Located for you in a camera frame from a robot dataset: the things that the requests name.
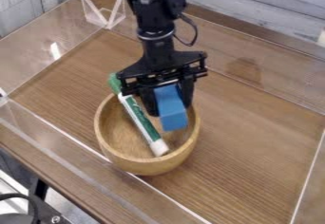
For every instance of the black table leg frame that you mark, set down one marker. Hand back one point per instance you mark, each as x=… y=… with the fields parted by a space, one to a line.
x=47 y=214

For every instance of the brown wooden bowl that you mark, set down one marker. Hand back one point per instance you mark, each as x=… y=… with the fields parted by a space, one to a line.
x=124 y=146

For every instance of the blue rectangular block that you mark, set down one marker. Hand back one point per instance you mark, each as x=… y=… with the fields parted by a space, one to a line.
x=173 y=113

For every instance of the clear acrylic tray wall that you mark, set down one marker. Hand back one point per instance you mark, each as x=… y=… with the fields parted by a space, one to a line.
x=255 y=170

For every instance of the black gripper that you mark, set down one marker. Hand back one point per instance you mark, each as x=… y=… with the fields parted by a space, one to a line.
x=162 y=66

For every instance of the green and white marker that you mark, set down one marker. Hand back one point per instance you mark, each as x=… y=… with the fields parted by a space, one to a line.
x=146 y=127

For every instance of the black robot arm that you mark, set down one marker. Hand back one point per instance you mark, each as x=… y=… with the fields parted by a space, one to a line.
x=156 y=16

